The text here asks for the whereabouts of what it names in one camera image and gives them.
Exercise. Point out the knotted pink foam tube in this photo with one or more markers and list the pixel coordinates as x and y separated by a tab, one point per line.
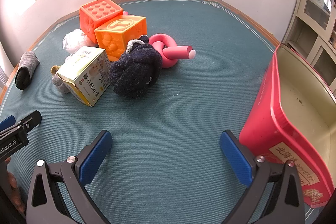
173	52

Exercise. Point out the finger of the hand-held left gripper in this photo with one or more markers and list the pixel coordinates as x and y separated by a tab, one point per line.
8	123
31	120

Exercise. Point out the grey knit sock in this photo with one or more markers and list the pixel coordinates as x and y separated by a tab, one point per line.
29	61

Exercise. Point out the small grey and brown sock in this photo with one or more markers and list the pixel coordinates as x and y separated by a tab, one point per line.
59	85

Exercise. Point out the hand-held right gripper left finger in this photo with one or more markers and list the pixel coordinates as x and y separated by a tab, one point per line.
95	158

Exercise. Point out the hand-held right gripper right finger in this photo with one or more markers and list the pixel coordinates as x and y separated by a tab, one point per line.
236	158

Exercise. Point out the white and yellow medicine box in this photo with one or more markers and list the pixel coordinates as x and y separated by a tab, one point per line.
89	82

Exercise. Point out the teal table mat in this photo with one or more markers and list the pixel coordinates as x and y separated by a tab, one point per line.
170	108

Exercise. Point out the red-orange studded toy cube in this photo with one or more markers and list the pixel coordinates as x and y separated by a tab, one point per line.
97	14

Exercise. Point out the navy fuzzy sock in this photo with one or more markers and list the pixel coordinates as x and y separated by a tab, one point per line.
134	71

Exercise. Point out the beige glass-door cabinet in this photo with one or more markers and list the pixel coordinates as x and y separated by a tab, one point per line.
302	29

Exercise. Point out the red tin container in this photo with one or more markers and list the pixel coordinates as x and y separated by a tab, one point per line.
265	119

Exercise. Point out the orange embossed toy cube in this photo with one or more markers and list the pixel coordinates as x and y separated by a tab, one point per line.
118	40

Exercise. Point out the person's left hand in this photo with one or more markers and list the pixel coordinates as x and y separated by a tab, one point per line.
15	187

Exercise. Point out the clear plastic bag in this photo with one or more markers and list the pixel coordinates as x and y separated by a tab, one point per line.
76	41

